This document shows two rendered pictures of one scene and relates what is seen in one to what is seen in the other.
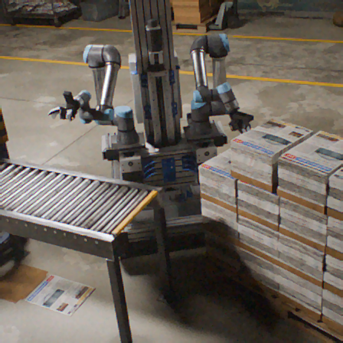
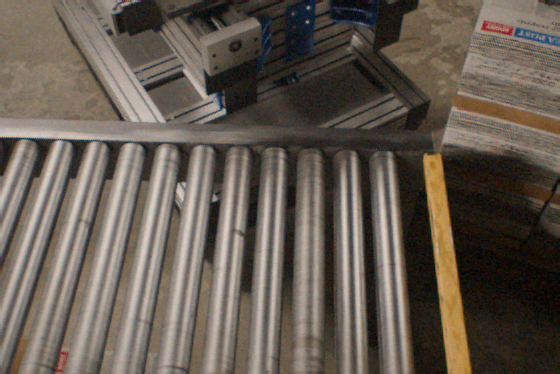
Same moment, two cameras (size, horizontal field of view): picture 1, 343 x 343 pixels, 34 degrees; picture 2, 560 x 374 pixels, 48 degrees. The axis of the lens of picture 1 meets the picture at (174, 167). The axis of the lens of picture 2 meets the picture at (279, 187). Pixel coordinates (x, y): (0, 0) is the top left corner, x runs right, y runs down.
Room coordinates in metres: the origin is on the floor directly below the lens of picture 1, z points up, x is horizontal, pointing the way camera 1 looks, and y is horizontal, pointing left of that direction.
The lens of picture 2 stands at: (2.18, 0.67, 1.67)
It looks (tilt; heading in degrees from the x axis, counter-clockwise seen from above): 53 degrees down; 333
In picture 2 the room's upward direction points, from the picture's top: straight up
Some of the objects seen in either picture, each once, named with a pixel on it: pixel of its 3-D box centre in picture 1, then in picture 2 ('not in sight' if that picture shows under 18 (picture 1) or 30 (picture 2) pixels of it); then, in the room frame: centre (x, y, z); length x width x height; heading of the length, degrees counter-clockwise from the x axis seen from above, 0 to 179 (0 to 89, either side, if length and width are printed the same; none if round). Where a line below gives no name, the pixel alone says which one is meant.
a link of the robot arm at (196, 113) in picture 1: (200, 107); not in sight; (3.42, -0.21, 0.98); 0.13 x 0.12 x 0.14; 90
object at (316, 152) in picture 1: (325, 150); not in sight; (2.51, -0.77, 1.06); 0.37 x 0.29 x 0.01; 131
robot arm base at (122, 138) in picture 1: (126, 133); not in sight; (3.38, 0.29, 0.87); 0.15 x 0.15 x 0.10
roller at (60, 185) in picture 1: (48, 197); (70, 254); (2.81, 0.74, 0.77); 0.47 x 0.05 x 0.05; 151
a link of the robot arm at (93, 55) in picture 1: (101, 86); not in sight; (3.43, 0.41, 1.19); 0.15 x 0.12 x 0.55; 68
